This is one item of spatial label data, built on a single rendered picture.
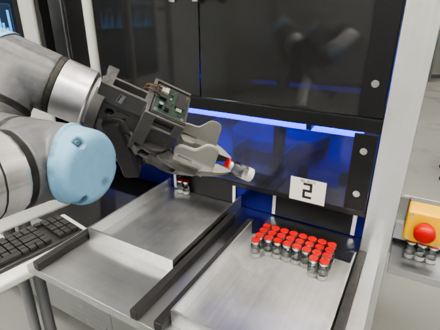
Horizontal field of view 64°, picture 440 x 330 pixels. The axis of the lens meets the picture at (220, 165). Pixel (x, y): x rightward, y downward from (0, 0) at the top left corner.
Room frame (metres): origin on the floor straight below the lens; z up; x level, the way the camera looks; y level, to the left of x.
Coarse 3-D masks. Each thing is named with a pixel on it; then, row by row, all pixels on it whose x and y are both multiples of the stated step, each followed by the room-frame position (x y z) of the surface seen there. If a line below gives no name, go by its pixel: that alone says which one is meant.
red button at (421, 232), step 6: (414, 228) 0.61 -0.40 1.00; (420, 228) 0.60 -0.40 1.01; (426, 228) 0.59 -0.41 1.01; (432, 228) 0.60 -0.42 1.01; (414, 234) 0.60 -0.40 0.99; (420, 234) 0.59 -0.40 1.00; (426, 234) 0.59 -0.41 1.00; (432, 234) 0.58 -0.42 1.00; (420, 240) 0.59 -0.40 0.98; (426, 240) 0.59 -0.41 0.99; (432, 240) 0.58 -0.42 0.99
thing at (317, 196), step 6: (294, 180) 0.76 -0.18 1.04; (300, 180) 0.75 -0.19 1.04; (306, 180) 0.74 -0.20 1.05; (312, 180) 0.74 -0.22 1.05; (294, 186) 0.76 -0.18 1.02; (300, 186) 0.75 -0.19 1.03; (306, 186) 0.74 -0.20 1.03; (312, 186) 0.74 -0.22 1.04; (318, 186) 0.73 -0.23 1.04; (324, 186) 0.72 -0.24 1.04; (294, 192) 0.76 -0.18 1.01; (300, 192) 0.75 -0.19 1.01; (306, 192) 0.74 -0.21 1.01; (312, 192) 0.73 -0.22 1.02; (318, 192) 0.73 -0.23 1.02; (324, 192) 0.72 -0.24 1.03; (294, 198) 0.76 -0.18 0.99; (300, 198) 0.75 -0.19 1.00; (306, 198) 0.74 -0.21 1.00; (312, 198) 0.73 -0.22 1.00; (318, 198) 0.73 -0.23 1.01; (324, 198) 0.72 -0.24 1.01; (318, 204) 0.73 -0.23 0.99
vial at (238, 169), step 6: (234, 162) 0.49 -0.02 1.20; (234, 168) 0.48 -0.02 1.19; (240, 168) 0.49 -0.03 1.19; (246, 168) 0.49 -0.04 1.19; (252, 168) 0.50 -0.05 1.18; (234, 174) 0.48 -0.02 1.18; (240, 174) 0.48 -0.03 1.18; (246, 174) 0.48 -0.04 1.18; (252, 174) 0.49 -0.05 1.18; (246, 180) 0.49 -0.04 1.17
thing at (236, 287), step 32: (224, 256) 0.64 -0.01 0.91; (192, 288) 0.53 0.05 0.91; (224, 288) 0.57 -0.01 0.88; (256, 288) 0.57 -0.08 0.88; (288, 288) 0.57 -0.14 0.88; (320, 288) 0.57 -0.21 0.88; (192, 320) 0.45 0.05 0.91; (224, 320) 0.49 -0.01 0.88; (256, 320) 0.49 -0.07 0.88; (288, 320) 0.49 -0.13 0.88; (320, 320) 0.49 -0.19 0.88
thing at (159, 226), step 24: (168, 192) 1.00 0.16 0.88; (192, 192) 1.00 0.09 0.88; (120, 216) 0.84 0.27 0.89; (144, 216) 0.85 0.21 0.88; (168, 216) 0.85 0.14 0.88; (192, 216) 0.85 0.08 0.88; (216, 216) 0.85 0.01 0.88; (96, 240) 0.73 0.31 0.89; (120, 240) 0.69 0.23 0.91; (144, 240) 0.74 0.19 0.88; (168, 240) 0.74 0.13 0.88; (192, 240) 0.69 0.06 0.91; (168, 264) 0.62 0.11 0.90
